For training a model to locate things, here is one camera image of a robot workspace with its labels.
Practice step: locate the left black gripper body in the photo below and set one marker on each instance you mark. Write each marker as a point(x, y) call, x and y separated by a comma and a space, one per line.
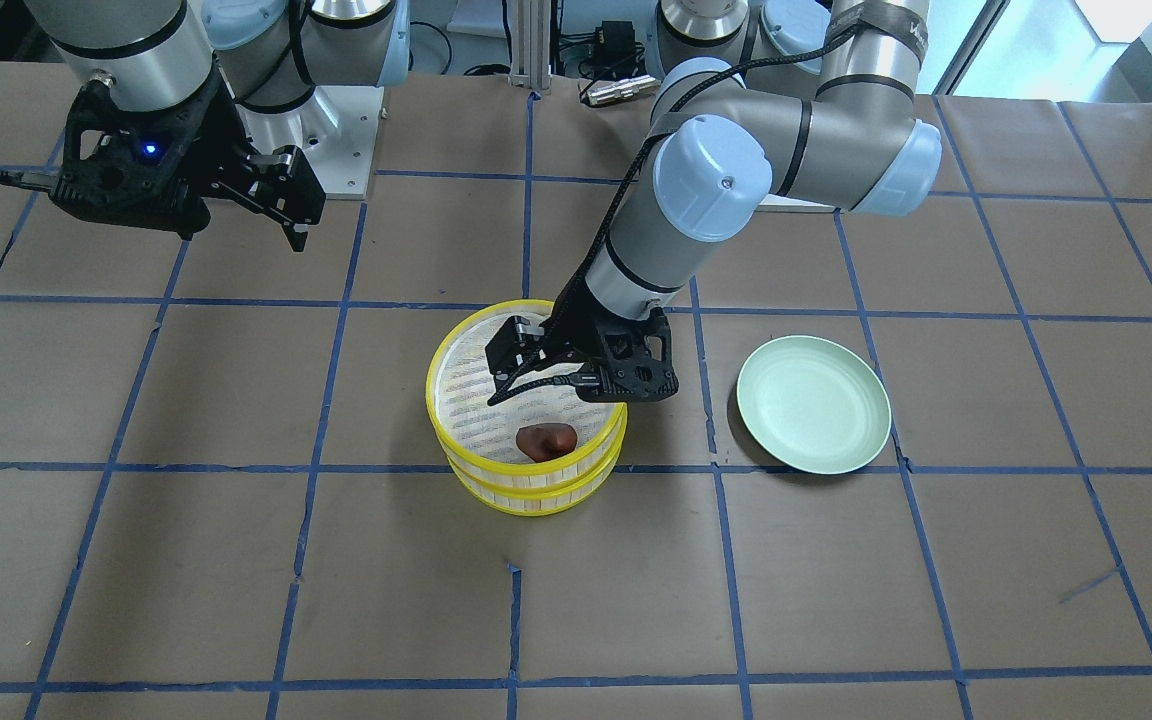
point(582, 318)

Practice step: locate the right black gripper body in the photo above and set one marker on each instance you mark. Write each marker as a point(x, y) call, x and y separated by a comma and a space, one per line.
point(217, 136)

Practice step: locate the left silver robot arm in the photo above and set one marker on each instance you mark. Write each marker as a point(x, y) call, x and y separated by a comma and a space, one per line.
point(835, 126)

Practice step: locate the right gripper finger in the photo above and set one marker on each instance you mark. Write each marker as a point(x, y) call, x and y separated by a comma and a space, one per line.
point(296, 234)

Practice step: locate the black power adapter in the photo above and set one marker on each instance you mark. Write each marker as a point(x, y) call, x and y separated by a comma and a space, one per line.
point(614, 45)

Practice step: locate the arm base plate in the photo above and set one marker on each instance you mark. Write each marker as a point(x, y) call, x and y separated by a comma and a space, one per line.
point(336, 127)
point(784, 204)

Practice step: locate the silver cylindrical connector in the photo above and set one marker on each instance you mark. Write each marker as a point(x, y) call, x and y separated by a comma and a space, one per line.
point(601, 94)

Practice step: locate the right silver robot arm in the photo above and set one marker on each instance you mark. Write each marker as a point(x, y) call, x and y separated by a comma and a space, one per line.
point(251, 102)

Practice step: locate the aluminium frame post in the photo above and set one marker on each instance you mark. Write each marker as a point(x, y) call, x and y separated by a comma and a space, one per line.
point(530, 38)

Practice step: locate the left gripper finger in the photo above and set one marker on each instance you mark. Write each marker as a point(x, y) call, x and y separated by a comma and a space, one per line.
point(506, 388)

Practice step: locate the brown bun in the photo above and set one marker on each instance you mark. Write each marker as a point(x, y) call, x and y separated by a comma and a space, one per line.
point(544, 442)

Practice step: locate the green plate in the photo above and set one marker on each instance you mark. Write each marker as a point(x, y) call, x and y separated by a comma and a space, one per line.
point(814, 405)

